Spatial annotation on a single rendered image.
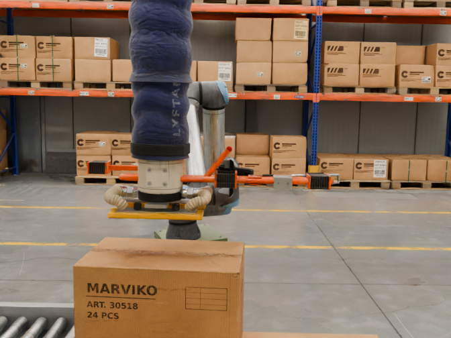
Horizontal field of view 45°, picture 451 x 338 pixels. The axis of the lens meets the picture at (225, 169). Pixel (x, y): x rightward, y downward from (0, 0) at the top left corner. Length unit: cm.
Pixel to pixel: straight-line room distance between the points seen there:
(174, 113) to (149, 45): 25
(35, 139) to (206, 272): 925
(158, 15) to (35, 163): 923
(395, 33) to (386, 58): 150
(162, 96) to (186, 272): 63
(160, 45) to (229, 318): 99
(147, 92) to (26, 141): 917
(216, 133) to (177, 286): 100
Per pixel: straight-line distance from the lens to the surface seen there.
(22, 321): 267
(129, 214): 199
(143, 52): 198
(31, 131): 1104
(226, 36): 1054
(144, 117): 199
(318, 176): 206
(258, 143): 972
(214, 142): 275
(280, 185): 205
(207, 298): 198
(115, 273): 202
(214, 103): 268
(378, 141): 1097
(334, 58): 942
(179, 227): 290
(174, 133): 198
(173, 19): 198
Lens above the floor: 156
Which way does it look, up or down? 8 degrees down
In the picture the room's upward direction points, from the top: 1 degrees clockwise
